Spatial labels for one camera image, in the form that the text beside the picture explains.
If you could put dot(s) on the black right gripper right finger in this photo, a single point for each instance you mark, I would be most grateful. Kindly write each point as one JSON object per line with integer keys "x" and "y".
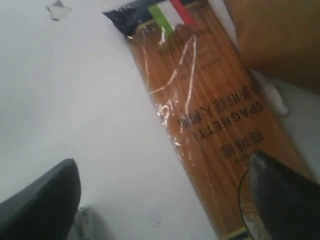
{"x": 287, "y": 202}

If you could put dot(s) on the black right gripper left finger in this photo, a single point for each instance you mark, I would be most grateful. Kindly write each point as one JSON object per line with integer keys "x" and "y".
{"x": 45, "y": 209}

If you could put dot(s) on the spaghetti packet blue and orange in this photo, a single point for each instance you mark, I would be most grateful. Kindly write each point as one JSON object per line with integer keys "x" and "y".
{"x": 213, "y": 111}

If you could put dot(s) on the brown paper bag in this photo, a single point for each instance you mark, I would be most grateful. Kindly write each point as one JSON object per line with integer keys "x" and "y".
{"x": 279, "y": 38}

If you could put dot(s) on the small white foam piece middle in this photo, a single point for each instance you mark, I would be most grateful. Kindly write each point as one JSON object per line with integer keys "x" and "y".
{"x": 276, "y": 99}

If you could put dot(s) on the small clear plastic scrap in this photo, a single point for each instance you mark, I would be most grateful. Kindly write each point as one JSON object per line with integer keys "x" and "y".
{"x": 58, "y": 10}

